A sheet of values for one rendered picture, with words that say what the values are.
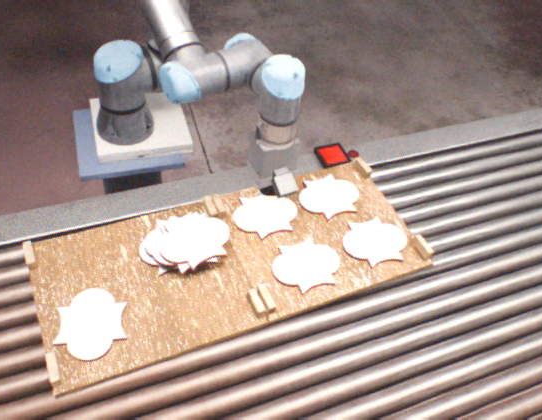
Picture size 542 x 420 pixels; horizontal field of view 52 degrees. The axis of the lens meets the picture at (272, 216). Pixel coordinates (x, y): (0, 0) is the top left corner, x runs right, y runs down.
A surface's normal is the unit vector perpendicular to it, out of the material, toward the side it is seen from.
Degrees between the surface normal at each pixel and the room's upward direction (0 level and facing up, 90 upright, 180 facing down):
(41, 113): 0
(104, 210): 0
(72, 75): 0
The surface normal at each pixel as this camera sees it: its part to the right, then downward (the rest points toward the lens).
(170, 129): 0.10, -0.68
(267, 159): 0.44, 0.70
